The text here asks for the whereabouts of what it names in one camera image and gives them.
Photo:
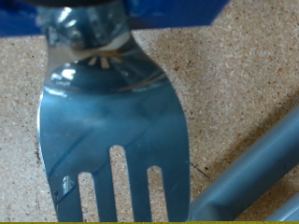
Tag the metal spatula with blue block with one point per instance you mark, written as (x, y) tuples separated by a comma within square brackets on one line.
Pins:
[(109, 124)]

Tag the glass oven door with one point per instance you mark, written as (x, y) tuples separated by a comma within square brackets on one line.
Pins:
[(249, 180)]

